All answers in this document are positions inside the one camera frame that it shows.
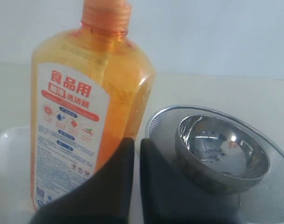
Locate orange soap pump bottle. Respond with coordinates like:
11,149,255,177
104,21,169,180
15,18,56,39
30,0,155,209

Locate steel mesh strainer basket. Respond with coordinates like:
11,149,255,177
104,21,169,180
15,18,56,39
145,105,284,224

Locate small stainless steel bowl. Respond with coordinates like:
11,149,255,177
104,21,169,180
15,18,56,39
175,114,270,195

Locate white plastic tray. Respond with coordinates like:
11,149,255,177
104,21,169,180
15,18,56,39
0,126,35,224

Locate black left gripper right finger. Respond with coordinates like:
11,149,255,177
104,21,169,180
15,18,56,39
140,139,240,224

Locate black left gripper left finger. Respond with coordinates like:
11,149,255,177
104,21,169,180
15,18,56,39
30,138,134,224

